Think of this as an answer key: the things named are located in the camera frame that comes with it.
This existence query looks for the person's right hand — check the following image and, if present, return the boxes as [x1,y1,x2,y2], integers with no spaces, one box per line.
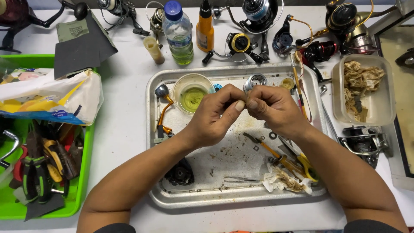
[246,85,311,140]

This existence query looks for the person's left hand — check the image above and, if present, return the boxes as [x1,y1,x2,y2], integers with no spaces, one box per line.
[186,83,248,149]

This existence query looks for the small yellow grease cap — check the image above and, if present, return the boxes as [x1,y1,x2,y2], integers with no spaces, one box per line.
[279,77,296,91]

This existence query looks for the clear cup with green liquid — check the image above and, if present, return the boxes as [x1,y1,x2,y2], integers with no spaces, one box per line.
[172,73,216,116]

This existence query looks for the thin wooden brush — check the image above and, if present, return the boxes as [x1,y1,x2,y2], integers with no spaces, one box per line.
[289,53,308,121]

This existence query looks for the metal work tray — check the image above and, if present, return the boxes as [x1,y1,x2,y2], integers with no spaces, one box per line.
[146,62,329,209]

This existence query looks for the silver reel spool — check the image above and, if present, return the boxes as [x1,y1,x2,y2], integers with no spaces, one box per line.
[243,73,268,93]

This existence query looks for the long metal wrench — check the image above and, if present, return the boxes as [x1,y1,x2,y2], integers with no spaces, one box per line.
[319,85,340,143]

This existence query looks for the metal tweezers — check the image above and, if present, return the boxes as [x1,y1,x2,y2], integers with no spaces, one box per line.
[223,175,260,184]

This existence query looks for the crumpled dirty tissue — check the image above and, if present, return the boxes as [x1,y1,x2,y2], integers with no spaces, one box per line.
[262,163,314,195]

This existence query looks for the black reel body gold bail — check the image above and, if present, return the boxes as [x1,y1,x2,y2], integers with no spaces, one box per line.
[272,14,314,56]

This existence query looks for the red black fishing reel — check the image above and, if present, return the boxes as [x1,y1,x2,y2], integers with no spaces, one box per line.
[295,40,339,83]

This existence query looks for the black gold-spool fishing reel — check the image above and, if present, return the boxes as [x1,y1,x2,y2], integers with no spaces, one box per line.
[202,32,265,65]

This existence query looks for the orange bottle with black cap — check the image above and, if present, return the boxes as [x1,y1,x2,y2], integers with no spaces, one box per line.
[196,0,215,53]

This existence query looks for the stained tissue wad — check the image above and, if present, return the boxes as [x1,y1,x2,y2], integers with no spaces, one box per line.
[343,60,386,123]

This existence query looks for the plastic bottle with blue cap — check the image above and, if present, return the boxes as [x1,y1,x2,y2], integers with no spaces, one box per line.
[162,0,194,65]

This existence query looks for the small beige plastic tube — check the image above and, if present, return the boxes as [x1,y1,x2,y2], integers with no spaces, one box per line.
[143,36,166,65]

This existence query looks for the grey black fishing reel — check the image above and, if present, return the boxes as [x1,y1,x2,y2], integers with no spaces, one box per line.
[338,125,391,169]

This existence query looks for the black blue fishing reel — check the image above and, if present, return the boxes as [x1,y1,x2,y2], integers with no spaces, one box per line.
[212,0,285,62]

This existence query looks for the clear plastic container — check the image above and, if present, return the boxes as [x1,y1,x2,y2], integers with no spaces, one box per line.
[331,54,397,126]

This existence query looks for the large gold black fishing reel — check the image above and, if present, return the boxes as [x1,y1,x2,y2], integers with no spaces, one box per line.
[324,0,381,56]

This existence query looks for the small silver reel rotor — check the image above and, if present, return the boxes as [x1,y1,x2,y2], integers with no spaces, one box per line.
[145,1,166,50]

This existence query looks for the black framed board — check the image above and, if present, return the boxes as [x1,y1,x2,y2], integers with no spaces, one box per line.
[368,0,414,192]

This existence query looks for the green plastic tool tray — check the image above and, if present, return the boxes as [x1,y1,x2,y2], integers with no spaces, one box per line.
[0,54,96,221]

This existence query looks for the silver black fishing reel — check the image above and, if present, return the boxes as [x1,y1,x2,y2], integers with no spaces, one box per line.
[97,0,151,37]

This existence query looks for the dark shirt sleeve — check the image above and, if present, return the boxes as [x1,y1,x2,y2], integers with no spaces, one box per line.
[93,222,136,233]
[343,219,402,233]

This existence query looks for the dark grey sandpaper sheet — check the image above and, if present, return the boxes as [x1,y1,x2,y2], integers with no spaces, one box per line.
[54,10,119,80]

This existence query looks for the white yellow tissue pack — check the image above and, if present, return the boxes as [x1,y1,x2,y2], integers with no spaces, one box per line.
[0,67,104,126]

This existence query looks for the green-backed sandpaper piece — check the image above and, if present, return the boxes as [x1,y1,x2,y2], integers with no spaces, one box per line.
[56,18,90,43]

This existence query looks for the heap of hand tools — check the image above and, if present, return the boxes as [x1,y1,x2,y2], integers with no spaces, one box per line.
[0,119,85,205]

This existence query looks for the small grey sandpaper sheet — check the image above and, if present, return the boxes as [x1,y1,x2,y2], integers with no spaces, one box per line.
[24,192,65,222]

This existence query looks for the dark red fishing reel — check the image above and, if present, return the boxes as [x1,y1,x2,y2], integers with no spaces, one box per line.
[0,0,89,54]

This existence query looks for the orange handled screwdriver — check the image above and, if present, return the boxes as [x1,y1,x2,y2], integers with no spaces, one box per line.
[243,132,305,176]

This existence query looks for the orange reel handle grey knob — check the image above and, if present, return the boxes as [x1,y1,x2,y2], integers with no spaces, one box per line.
[154,84,175,135]

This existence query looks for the yellow handled scissors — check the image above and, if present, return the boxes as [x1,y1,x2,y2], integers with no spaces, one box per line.
[278,136,319,183]

